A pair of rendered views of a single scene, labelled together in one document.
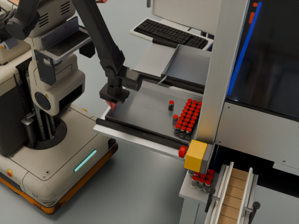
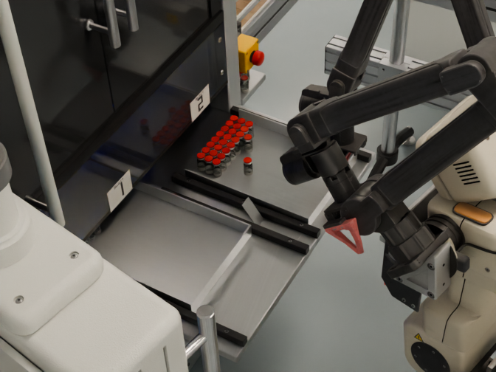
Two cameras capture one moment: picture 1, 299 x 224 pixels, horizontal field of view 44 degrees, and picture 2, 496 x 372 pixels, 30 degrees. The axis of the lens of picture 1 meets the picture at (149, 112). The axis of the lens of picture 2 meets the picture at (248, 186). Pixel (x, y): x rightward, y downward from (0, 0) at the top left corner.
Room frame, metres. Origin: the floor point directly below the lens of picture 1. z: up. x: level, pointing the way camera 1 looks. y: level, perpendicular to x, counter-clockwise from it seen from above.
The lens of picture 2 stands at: (2.69, 0.27, 2.49)
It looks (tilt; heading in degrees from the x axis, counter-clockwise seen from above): 45 degrees down; 193
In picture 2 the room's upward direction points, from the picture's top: 3 degrees counter-clockwise
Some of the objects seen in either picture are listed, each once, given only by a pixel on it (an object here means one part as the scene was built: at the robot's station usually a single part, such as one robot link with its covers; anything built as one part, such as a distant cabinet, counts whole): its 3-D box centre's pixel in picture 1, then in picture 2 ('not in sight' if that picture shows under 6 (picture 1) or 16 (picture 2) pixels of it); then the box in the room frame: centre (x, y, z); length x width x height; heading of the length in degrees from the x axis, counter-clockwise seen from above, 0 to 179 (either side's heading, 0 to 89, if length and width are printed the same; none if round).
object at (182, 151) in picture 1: (184, 152); (256, 57); (0.78, -0.12, 0.99); 0.04 x 0.04 x 0.04; 71
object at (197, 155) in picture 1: (197, 156); (241, 52); (0.77, -0.17, 1.00); 0.08 x 0.07 x 0.07; 71
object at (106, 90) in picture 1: (114, 88); (342, 131); (1.06, 0.14, 1.02); 0.10 x 0.07 x 0.07; 70
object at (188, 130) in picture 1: (194, 120); (218, 142); (1.03, -0.18, 0.90); 0.18 x 0.02 x 0.05; 160
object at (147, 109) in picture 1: (157, 110); (271, 165); (1.08, -0.03, 0.90); 0.34 x 0.26 x 0.04; 70
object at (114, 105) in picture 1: (111, 100); not in sight; (1.07, 0.15, 0.95); 0.07 x 0.07 x 0.09; 70
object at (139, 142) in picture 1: (178, 92); (224, 212); (1.23, -0.12, 0.87); 0.70 x 0.48 x 0.02; 161
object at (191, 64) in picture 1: (204, 70); (159, 241); (1.36, -0.24, 0.90); 0.34 x 0.26 x 0.04; 71
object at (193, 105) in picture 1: (188, 118); (226, 145); (1.03, -0.16, 0.90); 0.18 x 0.02 x 0.05; 160
